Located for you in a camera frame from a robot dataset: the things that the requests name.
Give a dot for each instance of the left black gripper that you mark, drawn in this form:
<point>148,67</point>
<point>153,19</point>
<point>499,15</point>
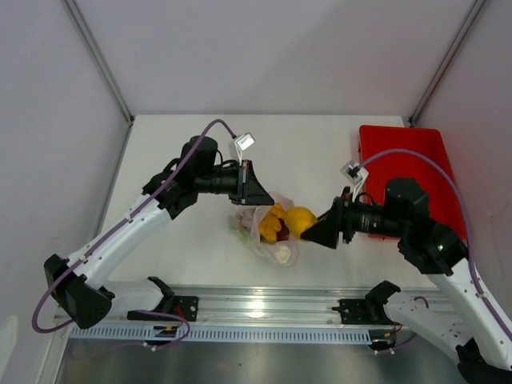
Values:
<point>248,190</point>

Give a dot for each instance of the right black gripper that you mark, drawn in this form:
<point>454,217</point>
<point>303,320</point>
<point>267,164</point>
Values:
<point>338,218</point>

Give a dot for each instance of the yellow potato toy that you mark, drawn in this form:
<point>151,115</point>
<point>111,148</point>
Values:
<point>299,219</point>

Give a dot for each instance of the clear zip top bag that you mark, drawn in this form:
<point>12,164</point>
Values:
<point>251,216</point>

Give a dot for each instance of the papaya slice toy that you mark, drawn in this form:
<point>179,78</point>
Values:
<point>283,234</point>

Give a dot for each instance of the white green leek toy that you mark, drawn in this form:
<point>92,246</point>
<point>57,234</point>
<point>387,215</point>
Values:
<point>280,253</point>

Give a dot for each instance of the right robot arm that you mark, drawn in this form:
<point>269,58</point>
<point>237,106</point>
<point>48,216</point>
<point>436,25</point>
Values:
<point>478,345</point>

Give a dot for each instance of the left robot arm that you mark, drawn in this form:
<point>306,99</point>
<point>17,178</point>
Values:
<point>80,282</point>

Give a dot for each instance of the red plastic bin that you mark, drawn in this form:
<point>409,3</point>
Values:
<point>443,203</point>

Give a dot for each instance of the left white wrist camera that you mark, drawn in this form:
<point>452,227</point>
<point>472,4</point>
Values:
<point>239,144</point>

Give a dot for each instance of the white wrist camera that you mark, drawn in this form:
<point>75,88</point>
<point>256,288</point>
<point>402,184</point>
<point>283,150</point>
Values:
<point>357,176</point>
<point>239,144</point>

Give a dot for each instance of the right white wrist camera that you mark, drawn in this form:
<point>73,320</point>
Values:
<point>357,176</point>

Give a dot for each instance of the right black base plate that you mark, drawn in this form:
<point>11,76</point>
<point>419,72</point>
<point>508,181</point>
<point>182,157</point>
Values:
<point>360,312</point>

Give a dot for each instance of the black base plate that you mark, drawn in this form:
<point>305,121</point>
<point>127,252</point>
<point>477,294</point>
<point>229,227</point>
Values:
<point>360,312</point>
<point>182,306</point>

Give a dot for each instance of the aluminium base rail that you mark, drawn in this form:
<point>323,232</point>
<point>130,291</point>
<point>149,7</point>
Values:
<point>218,306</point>

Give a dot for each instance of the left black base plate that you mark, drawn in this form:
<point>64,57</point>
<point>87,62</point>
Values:
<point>182,306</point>

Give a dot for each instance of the white slotted cable duct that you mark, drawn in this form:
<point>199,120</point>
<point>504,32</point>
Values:
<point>330,335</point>

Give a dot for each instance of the left aluminium frame post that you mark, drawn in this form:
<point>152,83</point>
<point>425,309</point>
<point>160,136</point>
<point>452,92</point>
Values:
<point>97,57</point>

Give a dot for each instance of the aluminium frame post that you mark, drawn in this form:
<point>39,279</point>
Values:
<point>461,36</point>
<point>97,57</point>

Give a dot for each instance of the right aluminium frame post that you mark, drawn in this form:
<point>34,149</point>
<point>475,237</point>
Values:
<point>461,36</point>

